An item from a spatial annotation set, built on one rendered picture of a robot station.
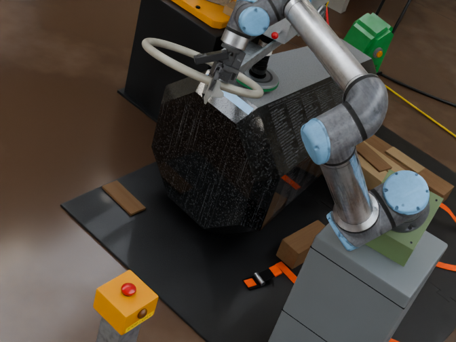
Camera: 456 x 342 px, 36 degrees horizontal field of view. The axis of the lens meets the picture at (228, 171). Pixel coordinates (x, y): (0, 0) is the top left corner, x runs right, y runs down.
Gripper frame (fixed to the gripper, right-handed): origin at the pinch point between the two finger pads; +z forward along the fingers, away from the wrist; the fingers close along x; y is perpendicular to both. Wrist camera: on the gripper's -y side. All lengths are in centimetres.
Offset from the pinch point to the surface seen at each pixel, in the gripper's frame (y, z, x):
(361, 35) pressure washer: 137, -36, 244
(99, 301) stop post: -18, 47, -71
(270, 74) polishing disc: 43, -5, 87
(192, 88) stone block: 12, 16, 93
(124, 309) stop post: -13, 44, -76
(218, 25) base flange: 23, -11, 154
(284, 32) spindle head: 34, -27, 63
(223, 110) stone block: 26, 16, 75
